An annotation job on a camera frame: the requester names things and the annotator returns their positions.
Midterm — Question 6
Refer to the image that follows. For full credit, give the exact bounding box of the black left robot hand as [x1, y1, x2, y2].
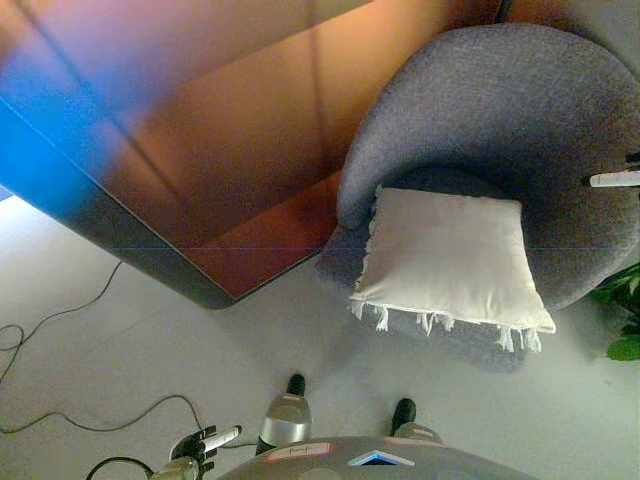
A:
[169, 424, 244, 469]

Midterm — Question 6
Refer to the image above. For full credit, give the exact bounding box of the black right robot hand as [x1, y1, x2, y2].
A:
[582, 149, 640, 190]

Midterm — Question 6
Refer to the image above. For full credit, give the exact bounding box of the white fringed throw pillow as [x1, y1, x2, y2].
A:
[348, 185, 557, 354]

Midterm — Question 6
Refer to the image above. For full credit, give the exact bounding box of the silver left robot leg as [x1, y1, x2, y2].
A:
[255, 393, 314, 456]

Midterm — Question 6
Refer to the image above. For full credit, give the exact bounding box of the silver robot leg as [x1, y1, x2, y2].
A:
[384, 422, 444, 446]
[255, 393, 314, 456]

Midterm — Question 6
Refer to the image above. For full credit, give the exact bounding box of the grey robot torso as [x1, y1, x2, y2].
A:
[214, 435, 541, 480]

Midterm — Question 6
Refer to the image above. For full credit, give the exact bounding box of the grey fabric tub armchair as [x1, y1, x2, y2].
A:
[315, 22, 640, 375]

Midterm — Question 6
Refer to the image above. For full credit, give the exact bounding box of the green leafy potted plant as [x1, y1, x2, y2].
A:
[587, 262, 640, 362]

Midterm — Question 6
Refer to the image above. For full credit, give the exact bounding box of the black right robot foot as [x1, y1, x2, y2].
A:
[389, 398, 418, 436]

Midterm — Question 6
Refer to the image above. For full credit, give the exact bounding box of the silver right robot leg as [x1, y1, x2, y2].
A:
[384, 422, 444, 446]

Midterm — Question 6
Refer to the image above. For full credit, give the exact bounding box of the reddish brown wooden cabinet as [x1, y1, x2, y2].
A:
[0, 0, 381, 311]

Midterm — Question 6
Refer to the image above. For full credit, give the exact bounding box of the thin black floor cable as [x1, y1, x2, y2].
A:
[0, 259, 124, 384]
[0, 394, 256, 449]

